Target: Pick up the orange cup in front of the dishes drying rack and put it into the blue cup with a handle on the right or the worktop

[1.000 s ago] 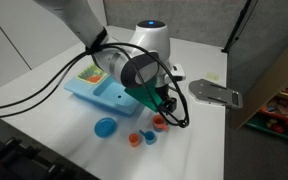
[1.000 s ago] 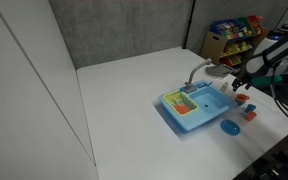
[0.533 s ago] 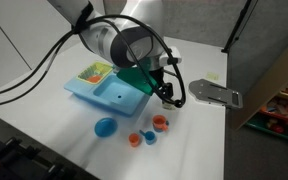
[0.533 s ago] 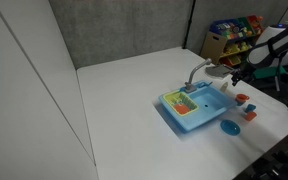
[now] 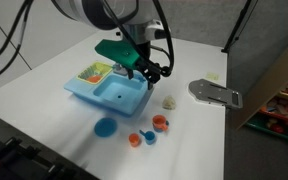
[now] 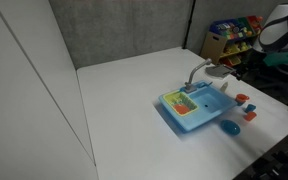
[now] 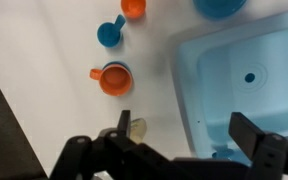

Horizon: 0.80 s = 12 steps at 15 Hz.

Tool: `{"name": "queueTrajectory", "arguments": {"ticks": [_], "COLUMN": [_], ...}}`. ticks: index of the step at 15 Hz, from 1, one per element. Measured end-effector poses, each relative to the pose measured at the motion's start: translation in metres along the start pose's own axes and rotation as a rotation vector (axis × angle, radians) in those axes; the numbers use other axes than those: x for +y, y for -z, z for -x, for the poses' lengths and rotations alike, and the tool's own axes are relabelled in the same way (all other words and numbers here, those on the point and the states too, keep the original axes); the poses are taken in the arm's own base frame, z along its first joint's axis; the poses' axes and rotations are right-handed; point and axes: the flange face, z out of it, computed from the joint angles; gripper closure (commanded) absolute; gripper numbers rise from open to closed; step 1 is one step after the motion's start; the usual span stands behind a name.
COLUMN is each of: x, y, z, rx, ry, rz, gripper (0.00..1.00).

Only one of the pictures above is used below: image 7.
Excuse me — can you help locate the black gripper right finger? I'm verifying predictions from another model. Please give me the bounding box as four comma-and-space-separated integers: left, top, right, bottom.
228, 111, 288, 180

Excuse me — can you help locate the light blue toy sink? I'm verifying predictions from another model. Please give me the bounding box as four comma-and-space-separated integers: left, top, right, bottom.
170, 6, 288, 168

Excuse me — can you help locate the blue toy plate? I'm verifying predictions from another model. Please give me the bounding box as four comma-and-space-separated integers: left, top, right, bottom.
192, 0, 248, 20

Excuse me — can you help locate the small blue handled cup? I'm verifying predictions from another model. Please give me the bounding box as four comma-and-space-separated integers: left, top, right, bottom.
96, 14, 127, 48

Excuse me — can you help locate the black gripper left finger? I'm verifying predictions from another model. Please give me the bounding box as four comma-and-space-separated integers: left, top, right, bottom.
48, 109, 145, 180

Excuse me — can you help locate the orange cup with handle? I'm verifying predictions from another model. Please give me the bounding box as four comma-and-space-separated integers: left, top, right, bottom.
89, 64, 134, 98

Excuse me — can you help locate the crumpled white paper wad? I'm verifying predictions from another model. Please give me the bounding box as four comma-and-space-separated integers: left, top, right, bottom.
128, 117, 148, 145

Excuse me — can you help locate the small orange cup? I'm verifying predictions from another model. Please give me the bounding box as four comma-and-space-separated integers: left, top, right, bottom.
120, 0, 147, 20

